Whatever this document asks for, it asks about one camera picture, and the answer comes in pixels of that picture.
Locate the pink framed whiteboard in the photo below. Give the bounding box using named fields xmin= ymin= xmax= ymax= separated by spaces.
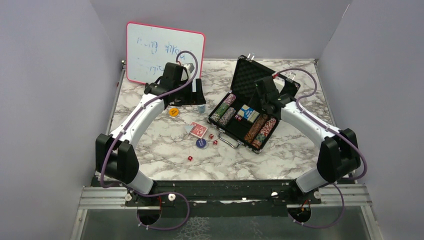
xmin=126 ymin=21 xmax=206 ymax=84

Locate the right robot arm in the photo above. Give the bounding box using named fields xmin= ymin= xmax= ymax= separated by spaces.
xmin=254 ymin=76 xmax=361 ymax=204

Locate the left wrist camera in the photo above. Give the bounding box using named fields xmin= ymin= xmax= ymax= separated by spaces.
xmin=181 ymin=63 xmax=195 ymax=81

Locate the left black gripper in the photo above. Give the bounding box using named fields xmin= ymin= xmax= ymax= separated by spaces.
xmin=173 ymin=78 xmax=206 ymax=106

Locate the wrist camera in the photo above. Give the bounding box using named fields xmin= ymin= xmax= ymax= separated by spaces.
xmin=273 ymin=77 xmax=296 ymax=95
xmin=181 ymin=63 xmax=195 ymax=81

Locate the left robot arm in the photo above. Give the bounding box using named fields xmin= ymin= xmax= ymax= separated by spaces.
xmin=95 ymin=62 xmax=199 ymax=206

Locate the orange dealer button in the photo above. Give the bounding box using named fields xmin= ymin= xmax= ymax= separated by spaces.
xmin=168 ymin=107 xmax=180 ymax=117

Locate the blue dealer button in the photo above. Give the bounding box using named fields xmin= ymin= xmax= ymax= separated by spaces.
xmin=195 ymin=138 xmax=208 ymax=150

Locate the black poker case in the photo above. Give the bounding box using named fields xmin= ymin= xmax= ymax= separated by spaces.
xmin=207 ymin=55 xmax=301 ymax=153

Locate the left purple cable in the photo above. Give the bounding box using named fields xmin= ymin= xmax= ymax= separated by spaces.
xmin=99 ymin=50 xmax=200 ymax=232

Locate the black mounting rail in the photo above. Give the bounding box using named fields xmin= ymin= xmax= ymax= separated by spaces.
xmin=92 ymin=178 xmax=355 ymax=220

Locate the light blue chip stack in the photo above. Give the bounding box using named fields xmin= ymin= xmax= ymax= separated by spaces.
xmin=197 ymin=104 xmax=206 ymax=114

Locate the blue white card deck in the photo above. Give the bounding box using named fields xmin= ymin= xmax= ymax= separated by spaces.
xmin=237 ymin=104 xmax=260 ymax=123

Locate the red playing card deck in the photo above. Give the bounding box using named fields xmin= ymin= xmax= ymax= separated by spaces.
xmin=188 ymin=121 xmax=208 ymax=139

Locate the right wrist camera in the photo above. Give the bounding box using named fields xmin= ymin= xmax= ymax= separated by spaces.
xmin=273 ymin=77 xmax=296 ymax=95

